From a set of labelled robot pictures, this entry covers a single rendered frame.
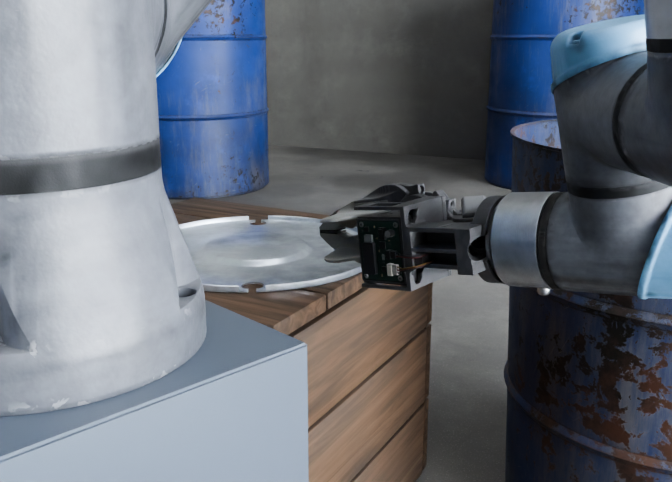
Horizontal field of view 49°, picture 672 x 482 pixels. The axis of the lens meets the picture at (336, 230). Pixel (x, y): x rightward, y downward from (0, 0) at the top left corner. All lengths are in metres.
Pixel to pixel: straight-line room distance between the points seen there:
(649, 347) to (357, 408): 0.31
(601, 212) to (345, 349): 0.35
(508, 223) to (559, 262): 0.05
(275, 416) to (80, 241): 0.13
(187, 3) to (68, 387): 0.24
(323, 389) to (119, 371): 0.45
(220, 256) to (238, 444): 0.49
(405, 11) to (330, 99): 0.60
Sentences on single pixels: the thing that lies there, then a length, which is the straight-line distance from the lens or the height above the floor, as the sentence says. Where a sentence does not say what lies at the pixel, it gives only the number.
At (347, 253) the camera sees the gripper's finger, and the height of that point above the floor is 0.40.
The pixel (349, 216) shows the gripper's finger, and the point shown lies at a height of 0.43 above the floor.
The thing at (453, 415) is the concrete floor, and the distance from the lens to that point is 1.25.
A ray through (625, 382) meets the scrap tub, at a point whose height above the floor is 0.25.
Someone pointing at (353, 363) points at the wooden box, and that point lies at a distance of 0.81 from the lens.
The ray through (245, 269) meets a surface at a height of 0.35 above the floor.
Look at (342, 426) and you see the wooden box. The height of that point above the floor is 0.19.
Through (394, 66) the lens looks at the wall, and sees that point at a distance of 3.80.
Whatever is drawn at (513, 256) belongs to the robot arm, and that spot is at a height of 0.43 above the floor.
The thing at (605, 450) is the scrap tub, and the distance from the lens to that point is 0.88.
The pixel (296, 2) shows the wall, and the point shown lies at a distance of 4.03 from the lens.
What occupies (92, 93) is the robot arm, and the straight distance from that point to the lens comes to 0.32.
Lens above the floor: 0.60
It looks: 15 degrees down
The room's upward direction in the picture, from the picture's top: straight up
